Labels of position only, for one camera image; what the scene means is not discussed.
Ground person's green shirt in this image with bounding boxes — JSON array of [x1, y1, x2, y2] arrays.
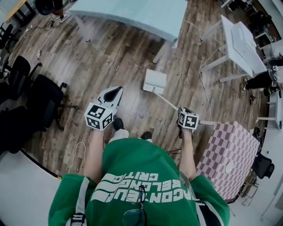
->
[[48, 137, 232, 226]]

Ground white table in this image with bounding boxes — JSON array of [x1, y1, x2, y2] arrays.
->
[[199, 15, 268, 83]]

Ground grey shoulder strap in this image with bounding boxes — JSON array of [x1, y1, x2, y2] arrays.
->
[[74, 176, 89, 226]]

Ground white box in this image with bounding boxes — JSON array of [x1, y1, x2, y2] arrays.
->
[[230, 22, 257, 54]]

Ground pink checked table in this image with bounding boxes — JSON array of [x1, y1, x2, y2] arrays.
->
[[195, 120, 261, 200]]

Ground long white desk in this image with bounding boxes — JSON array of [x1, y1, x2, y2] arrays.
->
[[257, 90, 283, 131]]

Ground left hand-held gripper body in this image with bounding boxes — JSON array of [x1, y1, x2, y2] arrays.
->
[[84, 100, 118, 132]]

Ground person's white trouser leg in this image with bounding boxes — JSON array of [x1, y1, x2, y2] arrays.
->
[[108, 128, 130, 144]]

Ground person's black left shoe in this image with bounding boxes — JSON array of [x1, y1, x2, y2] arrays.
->
[[113, 117, 125, 131]]

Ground light blue table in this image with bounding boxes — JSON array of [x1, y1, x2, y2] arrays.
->
[[68, 0, 189, 64]]

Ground person's black right shoe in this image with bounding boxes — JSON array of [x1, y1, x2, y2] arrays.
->
[[140, 131, 153, 141]]

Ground person's black shoe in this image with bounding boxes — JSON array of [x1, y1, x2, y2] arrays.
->
[[140, 131, 153, 141], [113, 117, 125, 131]]

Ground metal rack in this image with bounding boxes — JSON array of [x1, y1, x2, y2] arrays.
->
[[239, 176, 260, 207]]

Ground person's left forearm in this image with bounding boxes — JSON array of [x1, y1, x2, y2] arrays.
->
[[82, 128, 106, 184]]

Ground person's right forearm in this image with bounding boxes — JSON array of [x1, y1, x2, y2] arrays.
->
[[178, 130, 198, 183]]

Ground black office chair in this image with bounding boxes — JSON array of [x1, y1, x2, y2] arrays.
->
[[26, 73, 80, 131], [252, 153, 275, 180], [7, 55, 43, 94]]

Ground white floor cable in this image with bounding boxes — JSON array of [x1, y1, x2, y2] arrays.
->
[[198, 45, 213, 121], [67, 141, 87, 175]]

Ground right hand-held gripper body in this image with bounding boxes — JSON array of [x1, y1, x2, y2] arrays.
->
[[176, 111, 200, 139]]

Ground white round plate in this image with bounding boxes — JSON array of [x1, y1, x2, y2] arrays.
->
[[225, 160, 235, 174]]

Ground hanging glasses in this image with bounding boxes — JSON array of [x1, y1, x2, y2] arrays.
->
[[122, 185, 148, 226]]

